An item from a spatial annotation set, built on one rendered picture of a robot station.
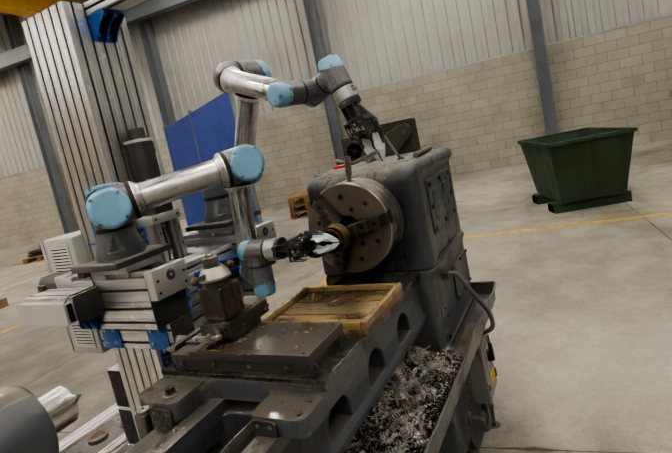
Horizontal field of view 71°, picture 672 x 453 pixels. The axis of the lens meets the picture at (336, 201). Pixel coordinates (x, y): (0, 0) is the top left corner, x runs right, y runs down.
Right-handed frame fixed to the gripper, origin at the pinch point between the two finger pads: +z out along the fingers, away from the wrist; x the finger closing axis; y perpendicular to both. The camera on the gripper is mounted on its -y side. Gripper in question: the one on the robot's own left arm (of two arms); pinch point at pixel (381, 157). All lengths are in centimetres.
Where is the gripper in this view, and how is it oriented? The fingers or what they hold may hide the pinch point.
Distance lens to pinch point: 151.2
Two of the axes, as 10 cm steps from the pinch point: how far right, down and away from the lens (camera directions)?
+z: 4.7, 8.8, -0.3
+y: -4.4, 2.1, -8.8
